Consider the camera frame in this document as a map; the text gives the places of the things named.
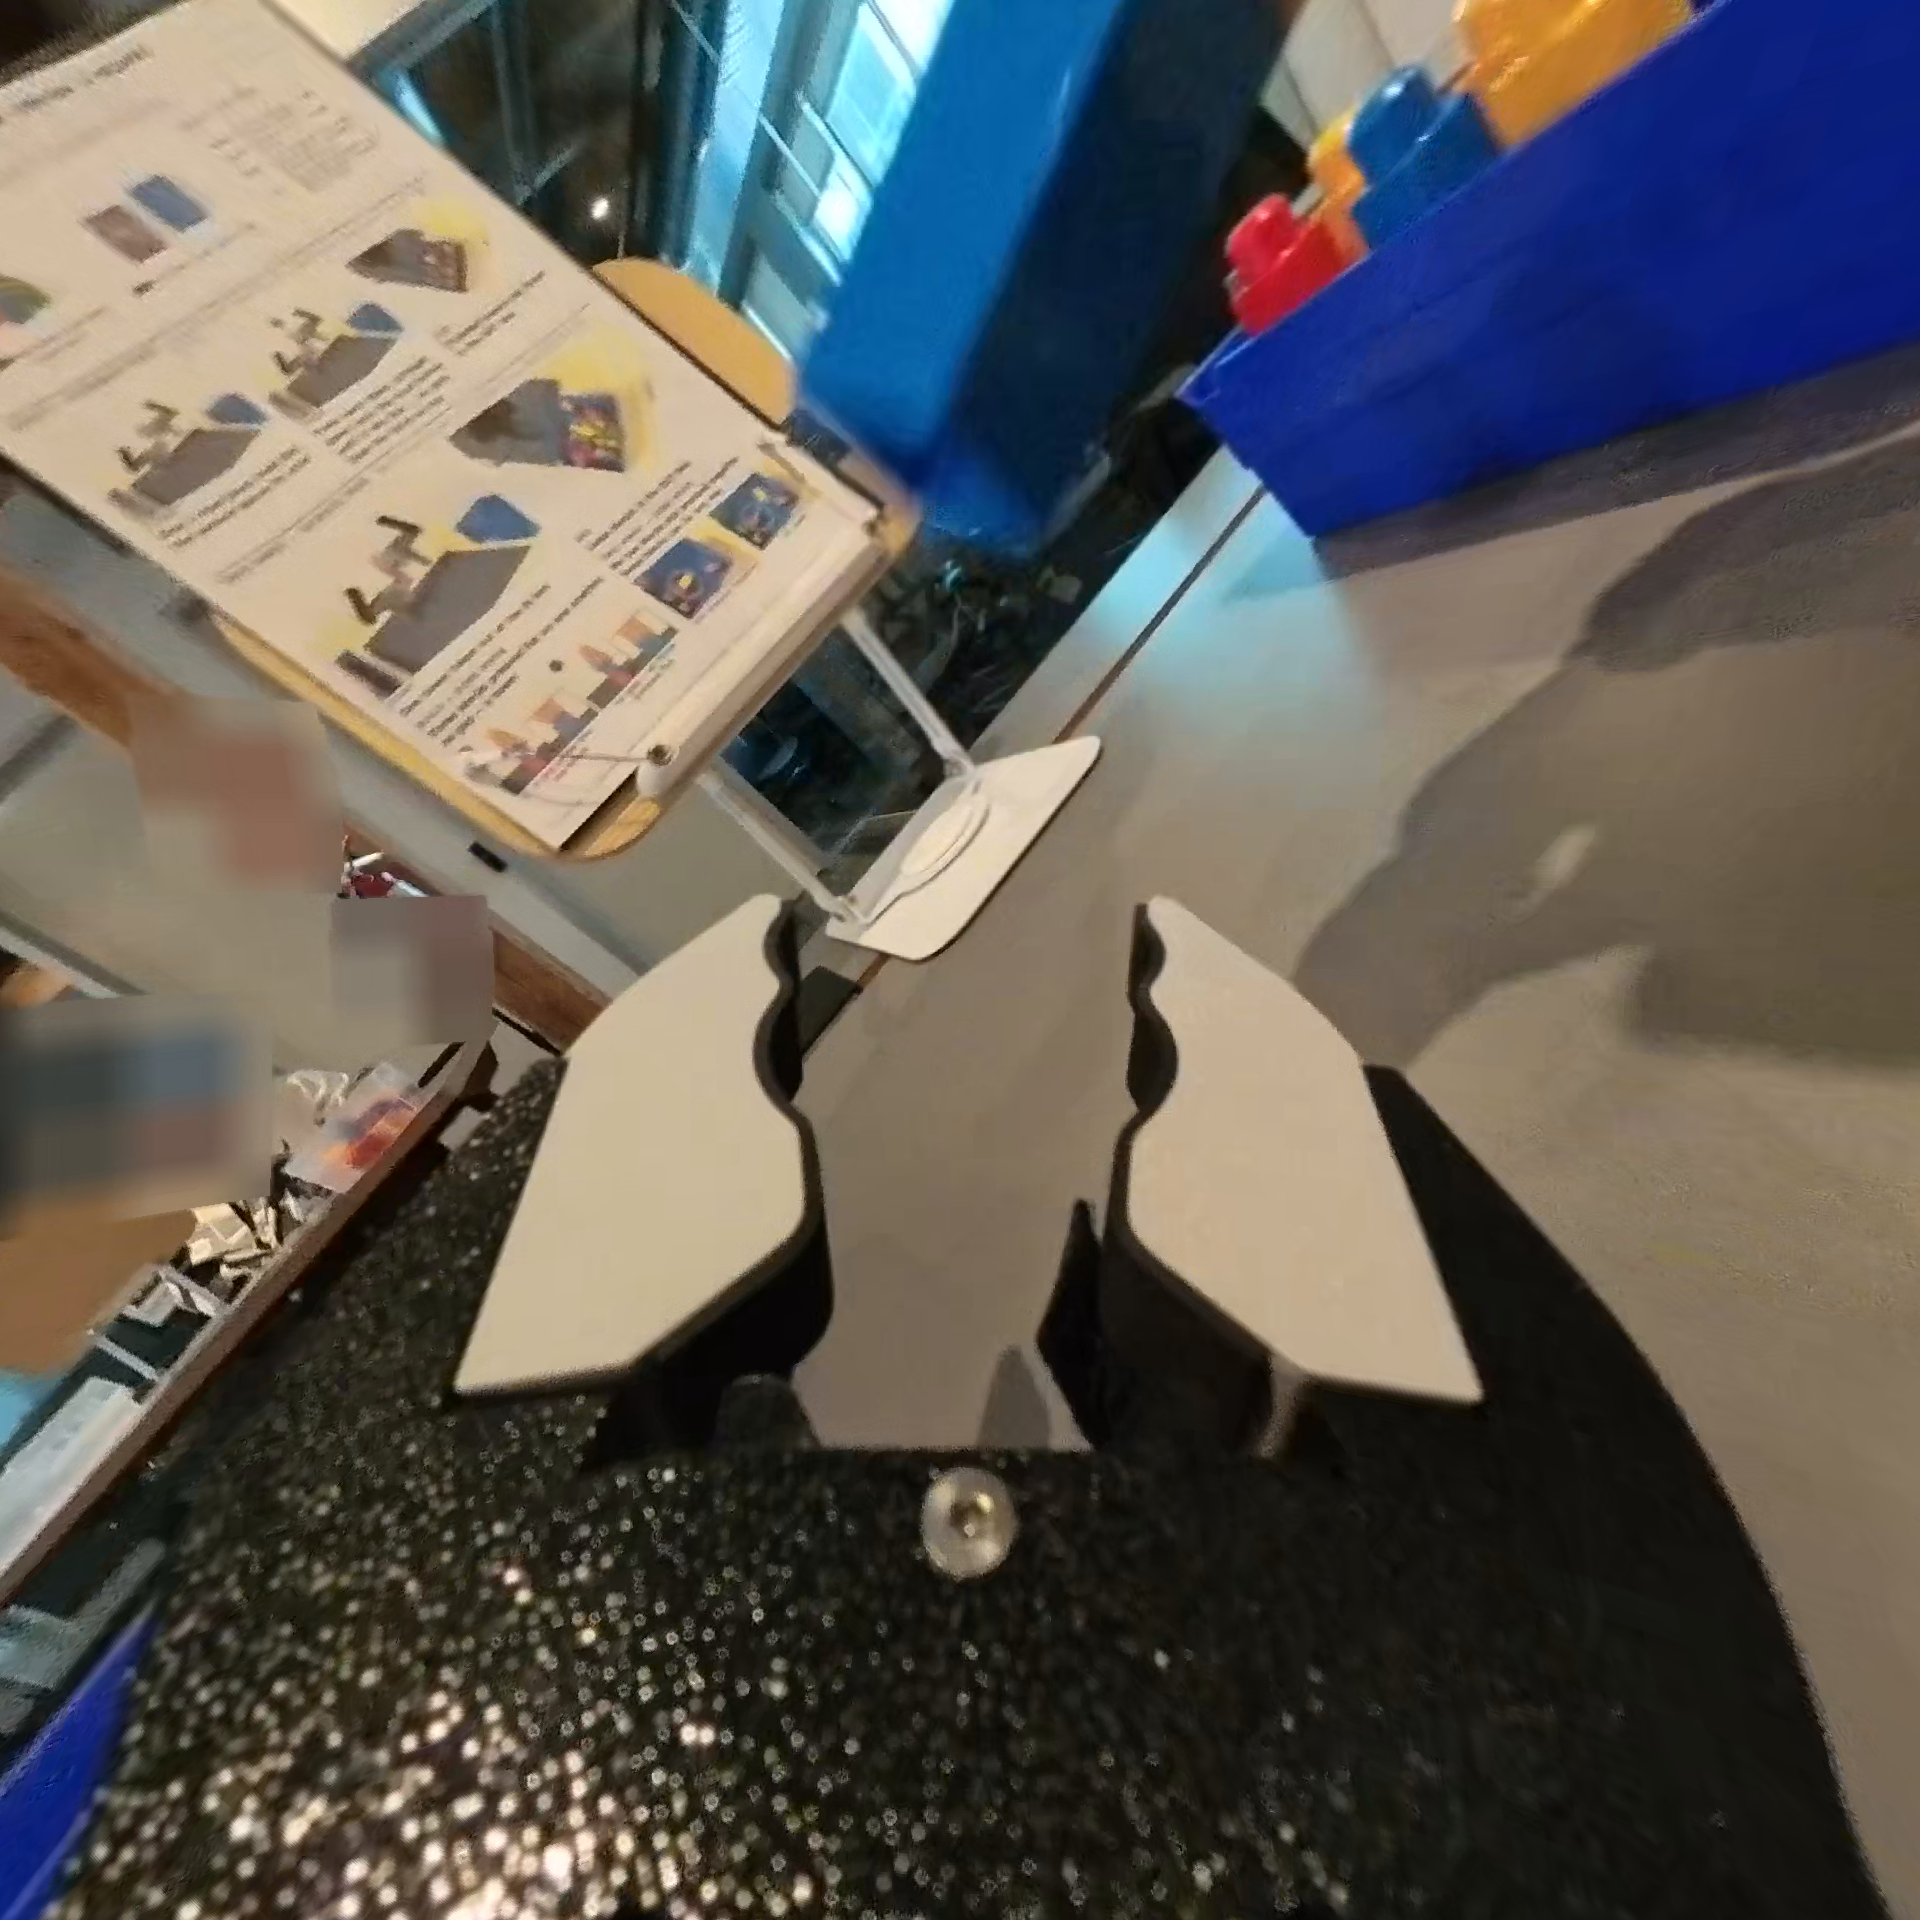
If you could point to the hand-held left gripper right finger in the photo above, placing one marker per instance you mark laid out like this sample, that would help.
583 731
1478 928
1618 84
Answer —
1289 1185

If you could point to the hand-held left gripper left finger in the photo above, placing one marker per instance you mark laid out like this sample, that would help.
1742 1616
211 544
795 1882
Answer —
644 1201

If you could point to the blue plastic bin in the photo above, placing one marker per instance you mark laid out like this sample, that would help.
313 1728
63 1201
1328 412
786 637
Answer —
59 1798

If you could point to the blue bin holding blocks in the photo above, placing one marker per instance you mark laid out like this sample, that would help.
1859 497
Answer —
1575 345

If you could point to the yellow mega block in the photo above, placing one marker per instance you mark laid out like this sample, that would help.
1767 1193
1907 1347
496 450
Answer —
1575 59
1336 180

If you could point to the blue mega block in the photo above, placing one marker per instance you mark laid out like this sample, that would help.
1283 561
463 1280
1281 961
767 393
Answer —
1417 157

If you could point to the printed instruction sheet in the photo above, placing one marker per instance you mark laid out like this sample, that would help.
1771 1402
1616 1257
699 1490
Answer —
450 450

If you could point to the large blue column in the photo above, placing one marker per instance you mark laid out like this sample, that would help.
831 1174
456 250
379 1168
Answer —
944 269

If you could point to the wooden post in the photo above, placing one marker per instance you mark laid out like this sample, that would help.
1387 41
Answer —
563 989

